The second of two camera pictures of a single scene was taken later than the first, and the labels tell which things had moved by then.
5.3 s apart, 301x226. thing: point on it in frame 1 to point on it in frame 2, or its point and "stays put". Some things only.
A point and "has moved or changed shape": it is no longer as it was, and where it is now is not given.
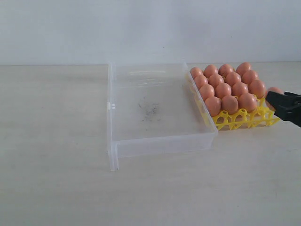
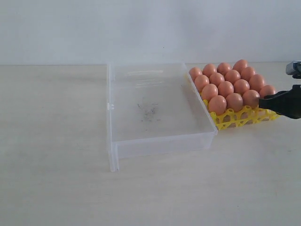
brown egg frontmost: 247,101 has moved or changed shape
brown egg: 230,103 has moved or changed shape
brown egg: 249,76 has moved or changed shape
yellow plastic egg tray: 262,116 has moved or changed shape
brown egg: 232,78 has moved or changed shape
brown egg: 225,69 has moved or changed shape
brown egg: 242,68 has moved or changed shape
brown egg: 274,89 has moved or changed shape
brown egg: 240,88 has moved or changed shape
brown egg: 206,91 has moved or changed shape
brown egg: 213,104 has moved or changed shape
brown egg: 195,71 stays put
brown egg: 257,88 has moved or changed shape
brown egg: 222,90 has moved or changed shape
